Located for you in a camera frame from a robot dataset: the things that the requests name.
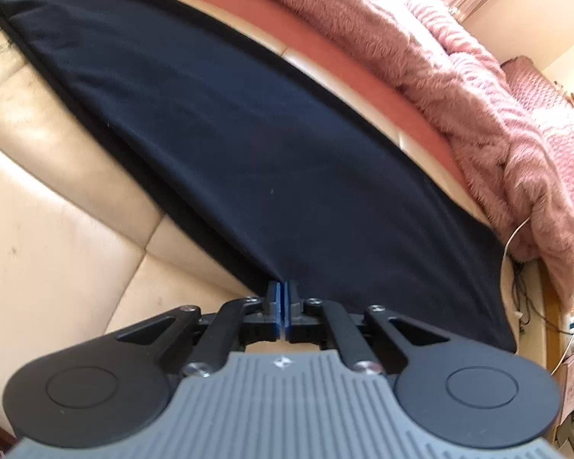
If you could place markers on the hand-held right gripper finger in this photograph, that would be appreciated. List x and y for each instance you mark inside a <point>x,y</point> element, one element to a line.
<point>285,311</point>
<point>277,311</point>

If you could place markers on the black pants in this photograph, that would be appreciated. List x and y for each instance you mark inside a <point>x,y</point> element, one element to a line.
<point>220,129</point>

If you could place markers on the pink fuzzy blanket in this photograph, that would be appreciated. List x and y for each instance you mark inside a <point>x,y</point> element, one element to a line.
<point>387,33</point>

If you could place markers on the pink quilted headboard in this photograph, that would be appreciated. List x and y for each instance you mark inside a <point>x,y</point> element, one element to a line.
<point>531,86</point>

